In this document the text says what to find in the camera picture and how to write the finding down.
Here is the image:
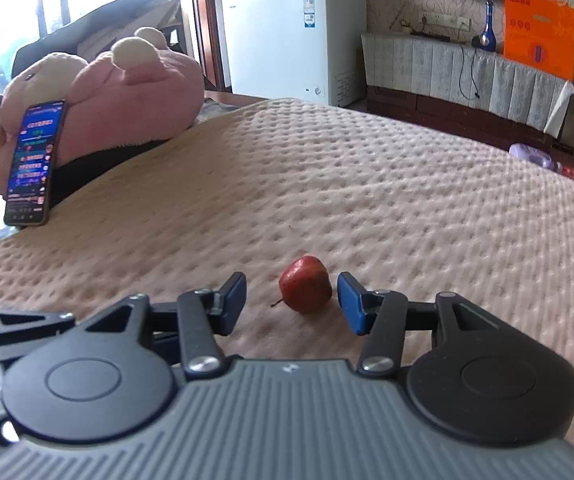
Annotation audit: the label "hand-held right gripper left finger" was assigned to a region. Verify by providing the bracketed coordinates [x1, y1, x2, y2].
[86, 272, 248, 373]

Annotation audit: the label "blue glass vase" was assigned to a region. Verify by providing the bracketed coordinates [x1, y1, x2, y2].
[479, 0, 498, 52]

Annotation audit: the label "dark furniture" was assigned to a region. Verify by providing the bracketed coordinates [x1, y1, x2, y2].
[12, 0, 188, 76]

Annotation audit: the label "beige quilted blanket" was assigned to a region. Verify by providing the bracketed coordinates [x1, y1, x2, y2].
[0, 97, 574, 461]

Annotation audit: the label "orange box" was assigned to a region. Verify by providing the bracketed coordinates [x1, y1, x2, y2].
[503, 0, 574, 81]

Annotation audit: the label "black power cable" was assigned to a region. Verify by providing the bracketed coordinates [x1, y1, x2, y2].
[458, 42, 482, 100]

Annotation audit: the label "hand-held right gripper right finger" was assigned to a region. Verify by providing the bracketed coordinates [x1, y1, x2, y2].
[337, 271, 492, 377]

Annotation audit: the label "black smartphone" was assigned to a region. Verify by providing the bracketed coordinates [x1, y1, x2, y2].
[3, 100, 67, 227]

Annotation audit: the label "white wall sockets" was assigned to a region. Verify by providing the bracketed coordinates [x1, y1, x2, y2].
[419, 11, 470, 31]

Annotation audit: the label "red apple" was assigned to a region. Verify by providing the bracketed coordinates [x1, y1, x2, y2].
[271, 255, 333, 315]

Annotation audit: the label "cloth-covered tv bench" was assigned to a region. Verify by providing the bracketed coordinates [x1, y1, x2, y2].
[361, 33, 574, 137]

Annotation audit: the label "pink plush toy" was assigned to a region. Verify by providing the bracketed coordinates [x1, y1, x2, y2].
[0, 27, 205, 186]

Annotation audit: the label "dark wooden cabinet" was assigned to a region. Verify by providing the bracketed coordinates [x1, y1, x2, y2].
[366, 85, 574, 177]

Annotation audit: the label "white chest freezer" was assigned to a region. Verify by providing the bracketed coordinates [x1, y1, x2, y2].
[215, 0, 368, 107]

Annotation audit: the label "purple plastic object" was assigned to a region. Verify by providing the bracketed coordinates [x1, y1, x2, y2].
[509, 143, 562, 173]

